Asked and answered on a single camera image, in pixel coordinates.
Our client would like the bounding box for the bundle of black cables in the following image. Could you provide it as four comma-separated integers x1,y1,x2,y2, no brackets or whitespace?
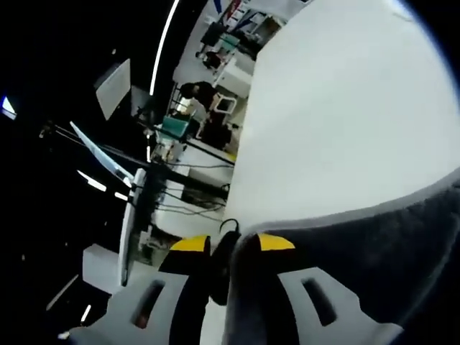
154,185,231,217

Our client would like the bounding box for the teal green box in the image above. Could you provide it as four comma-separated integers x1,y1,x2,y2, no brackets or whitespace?
161,114,190,139

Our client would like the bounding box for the white chair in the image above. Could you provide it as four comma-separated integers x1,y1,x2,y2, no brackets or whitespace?
213,93,239,116

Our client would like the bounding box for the long ceiling light strip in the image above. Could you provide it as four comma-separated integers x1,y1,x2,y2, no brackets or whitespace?
149,0,180,96

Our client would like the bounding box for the grey towel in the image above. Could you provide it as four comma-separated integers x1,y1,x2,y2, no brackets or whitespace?
222,179,460,345

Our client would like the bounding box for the laptop with red screen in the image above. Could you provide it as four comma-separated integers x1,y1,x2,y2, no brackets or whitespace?
69,121,147,288

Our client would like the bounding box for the ceiling air conditioner unit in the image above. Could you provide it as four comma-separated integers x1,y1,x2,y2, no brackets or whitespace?
95,58,132,121

